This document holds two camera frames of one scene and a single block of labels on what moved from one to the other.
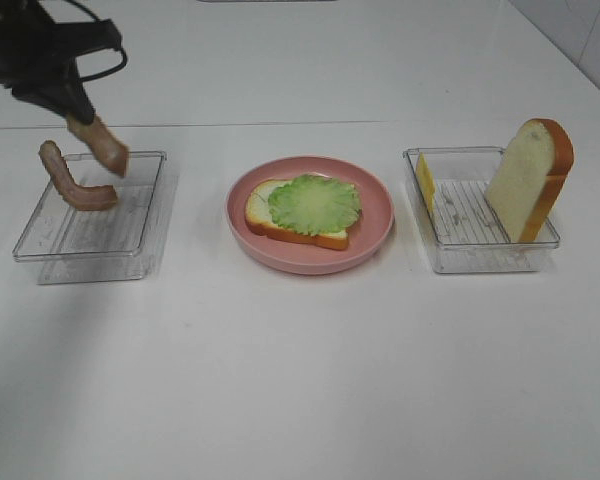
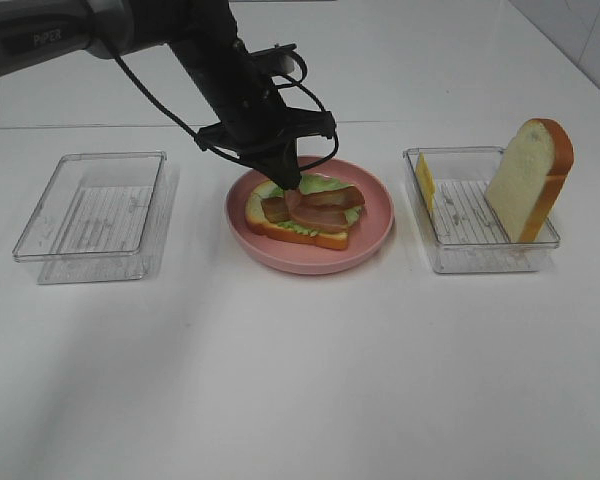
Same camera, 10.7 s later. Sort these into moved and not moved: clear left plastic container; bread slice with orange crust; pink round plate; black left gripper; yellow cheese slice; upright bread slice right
Moved: black left gripper
Not moved: bread slice with orange crust; clear left plastic container; pink round plate; upright bread slice right; yellow cheese slice
